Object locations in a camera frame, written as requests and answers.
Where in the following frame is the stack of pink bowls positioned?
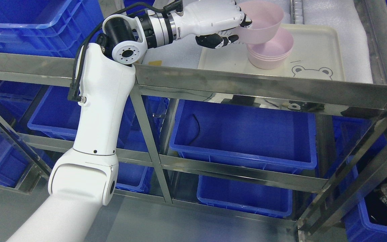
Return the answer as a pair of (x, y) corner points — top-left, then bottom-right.
(246, 27), (294, 70)

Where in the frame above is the cream bear tray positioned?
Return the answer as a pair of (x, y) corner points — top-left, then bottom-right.
(198, 24), (345, 81)

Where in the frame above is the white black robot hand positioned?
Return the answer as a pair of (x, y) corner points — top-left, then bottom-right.
(171, 0), (252, 49)

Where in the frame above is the steel shelf rack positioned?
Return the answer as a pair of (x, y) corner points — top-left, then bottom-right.
(0, 0), (387, 242)

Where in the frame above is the blue bin lower centre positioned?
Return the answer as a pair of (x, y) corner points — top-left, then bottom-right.
(197, 175), (292, 218)

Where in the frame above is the pink ikea bowl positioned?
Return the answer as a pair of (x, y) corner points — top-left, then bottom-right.
(231, 0), (285, 44)

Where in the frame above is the blue bin under tray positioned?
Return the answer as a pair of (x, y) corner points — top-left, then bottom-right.
(169, 100), (317, 174)

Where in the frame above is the blue bin left middle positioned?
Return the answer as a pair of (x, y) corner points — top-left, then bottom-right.
(27, 86), (135, 148)

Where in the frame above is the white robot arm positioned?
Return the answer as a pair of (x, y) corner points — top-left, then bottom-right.
(8, 9), (149, 242)

